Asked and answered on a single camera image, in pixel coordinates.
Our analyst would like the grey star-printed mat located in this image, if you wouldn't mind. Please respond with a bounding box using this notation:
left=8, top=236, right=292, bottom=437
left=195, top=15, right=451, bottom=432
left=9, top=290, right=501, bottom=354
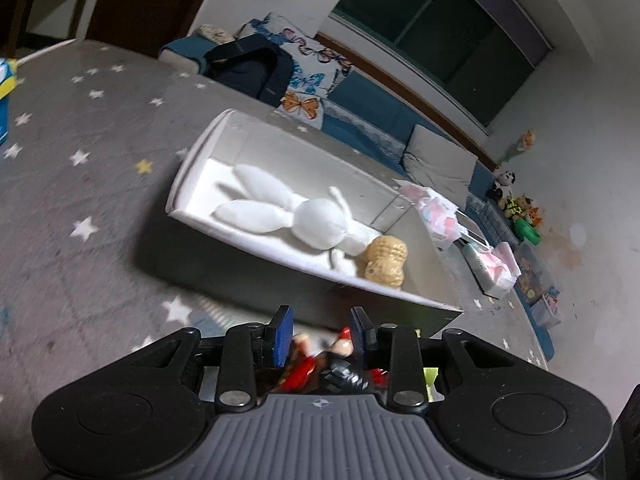
left=0, top=39, right=551, bottom=480

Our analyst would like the black backpack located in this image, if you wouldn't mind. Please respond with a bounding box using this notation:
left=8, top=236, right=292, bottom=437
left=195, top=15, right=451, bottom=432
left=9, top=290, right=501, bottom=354
left=204, top=35, right=297, bottom=109

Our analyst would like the white plush bunny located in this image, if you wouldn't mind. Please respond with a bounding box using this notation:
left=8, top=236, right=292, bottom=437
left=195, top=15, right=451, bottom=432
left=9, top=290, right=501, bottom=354
left=212, top=162, right=382, bottom=277

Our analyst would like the clear plastic toy bin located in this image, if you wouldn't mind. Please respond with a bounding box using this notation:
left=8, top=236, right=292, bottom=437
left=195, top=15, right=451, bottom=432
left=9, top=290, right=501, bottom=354
left=514, top=243, right=563, bottom=330

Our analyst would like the red and black toy figure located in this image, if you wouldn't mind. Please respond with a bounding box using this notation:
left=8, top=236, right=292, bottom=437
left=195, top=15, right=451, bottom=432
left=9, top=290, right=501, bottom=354
left=276, top=326, right=392, bottom=395

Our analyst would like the panda plush toy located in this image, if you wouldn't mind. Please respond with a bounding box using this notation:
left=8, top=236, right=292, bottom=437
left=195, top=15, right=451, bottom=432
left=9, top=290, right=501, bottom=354
left=486, top=169, right=519, bottom=207

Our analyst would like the pink and white tissue pack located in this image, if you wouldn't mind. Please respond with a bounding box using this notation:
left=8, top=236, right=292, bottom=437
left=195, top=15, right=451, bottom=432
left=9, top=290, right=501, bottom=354
left=462, top=241, right=522, bottom=297
left=394, top=177, right=471, bottom=250

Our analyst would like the tan peanut plush toy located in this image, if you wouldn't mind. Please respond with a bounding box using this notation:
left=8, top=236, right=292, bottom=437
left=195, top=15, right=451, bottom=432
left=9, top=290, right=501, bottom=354
left=362, top=234, right=409, bottom=289

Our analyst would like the butterfly-printed pillow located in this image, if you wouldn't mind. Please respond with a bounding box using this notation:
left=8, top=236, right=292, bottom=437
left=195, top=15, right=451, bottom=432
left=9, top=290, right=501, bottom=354
left=239, top=12, right=357, bottom=132

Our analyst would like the grey square pillow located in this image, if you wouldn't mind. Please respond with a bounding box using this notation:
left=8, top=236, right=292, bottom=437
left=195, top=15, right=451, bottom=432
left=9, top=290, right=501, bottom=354
left=401, top=124, right=479, bottom=202

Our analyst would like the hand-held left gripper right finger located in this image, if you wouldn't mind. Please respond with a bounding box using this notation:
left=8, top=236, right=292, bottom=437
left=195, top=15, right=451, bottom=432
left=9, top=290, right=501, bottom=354
left=350, top=306, right=512, bottom=411

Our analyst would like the beige plush toy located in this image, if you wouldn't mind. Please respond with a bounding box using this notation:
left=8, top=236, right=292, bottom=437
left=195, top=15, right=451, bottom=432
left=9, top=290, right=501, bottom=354
left=199, top=24, right=237, bottom=45

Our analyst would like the white rectangular storage box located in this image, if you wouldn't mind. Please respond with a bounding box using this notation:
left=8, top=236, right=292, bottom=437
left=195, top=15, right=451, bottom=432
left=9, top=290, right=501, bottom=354
left=164, top=108, right=467, bottom=337

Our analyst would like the dark glass window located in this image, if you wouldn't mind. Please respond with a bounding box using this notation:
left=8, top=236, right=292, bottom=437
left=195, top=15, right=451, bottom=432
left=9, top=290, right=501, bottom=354
left=330, top=0, right=556, bottom=131

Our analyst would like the blue and white carton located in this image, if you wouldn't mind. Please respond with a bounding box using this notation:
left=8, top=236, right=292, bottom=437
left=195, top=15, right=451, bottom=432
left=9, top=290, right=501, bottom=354
left=0, top=57, right=20, bottom=147

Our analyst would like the green plastic toy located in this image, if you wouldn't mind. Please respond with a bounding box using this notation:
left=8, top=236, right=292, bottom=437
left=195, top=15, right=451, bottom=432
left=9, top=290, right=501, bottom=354
left=514, top=214, right=544, bottom=246

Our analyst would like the orange flower plush toy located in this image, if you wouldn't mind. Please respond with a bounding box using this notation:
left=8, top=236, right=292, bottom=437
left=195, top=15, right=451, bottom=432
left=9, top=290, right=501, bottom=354
left=504, top=129, right=539, bottom=162

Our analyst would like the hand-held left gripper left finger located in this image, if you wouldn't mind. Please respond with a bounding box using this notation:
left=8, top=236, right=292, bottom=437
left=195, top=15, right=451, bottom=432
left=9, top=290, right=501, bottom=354
left=127, top=305, right=294, bottom=409

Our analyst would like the yellow and black plush toy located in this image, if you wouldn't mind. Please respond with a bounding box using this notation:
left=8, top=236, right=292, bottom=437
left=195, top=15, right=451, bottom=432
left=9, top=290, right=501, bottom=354
left=502, top=194, right=532, bottom=221

